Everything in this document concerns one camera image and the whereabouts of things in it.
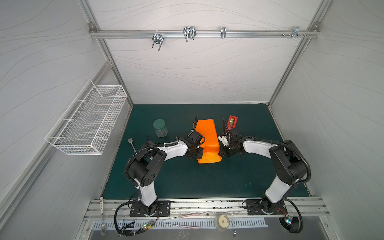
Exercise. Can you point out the red tape dispenser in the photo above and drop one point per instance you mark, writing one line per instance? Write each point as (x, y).
(232, 122)

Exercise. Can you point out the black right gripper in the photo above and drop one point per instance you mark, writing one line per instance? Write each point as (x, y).
(229, 140)

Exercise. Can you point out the small metal bracket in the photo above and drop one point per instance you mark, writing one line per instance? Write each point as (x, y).
(223, 32)

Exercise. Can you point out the silver metal fork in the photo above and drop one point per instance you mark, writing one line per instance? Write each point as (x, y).
(130, 140)

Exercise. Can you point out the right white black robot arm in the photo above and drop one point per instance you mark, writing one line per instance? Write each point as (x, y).
(292, 169)

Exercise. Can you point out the white slotted vent strip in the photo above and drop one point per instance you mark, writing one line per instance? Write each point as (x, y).
(202, 223)

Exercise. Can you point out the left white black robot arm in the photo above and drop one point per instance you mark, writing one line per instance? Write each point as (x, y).
(144, 166)

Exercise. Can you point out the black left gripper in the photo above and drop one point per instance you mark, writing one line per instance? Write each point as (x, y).
(195, 136)

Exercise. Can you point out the white wire basket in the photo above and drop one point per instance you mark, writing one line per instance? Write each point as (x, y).
(86, 125)

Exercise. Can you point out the aluminium crossbar rail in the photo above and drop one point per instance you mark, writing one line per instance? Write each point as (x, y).
(201, 34)

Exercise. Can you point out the metal u-bolt clamp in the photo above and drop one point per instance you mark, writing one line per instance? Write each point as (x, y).
(158, 39)
(189, 33)

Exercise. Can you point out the right metal bolt clamp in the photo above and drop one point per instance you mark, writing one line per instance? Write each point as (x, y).
(295, 34)

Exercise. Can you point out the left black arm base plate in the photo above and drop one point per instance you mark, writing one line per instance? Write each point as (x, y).
(157, 208)

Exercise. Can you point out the fork hanging at front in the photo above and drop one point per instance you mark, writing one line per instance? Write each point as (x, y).
(103, 226)

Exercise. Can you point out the orange wrapping paper sheet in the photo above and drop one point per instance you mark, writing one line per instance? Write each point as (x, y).
(211, 145)

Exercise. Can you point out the left metal u-bolt clamp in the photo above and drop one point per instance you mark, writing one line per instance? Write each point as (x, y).
(158, 39)

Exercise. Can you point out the middle metal u-bolt clamp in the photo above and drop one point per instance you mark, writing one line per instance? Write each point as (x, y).
(189, 33)

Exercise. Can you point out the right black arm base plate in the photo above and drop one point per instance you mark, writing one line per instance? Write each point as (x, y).
(255, 207)

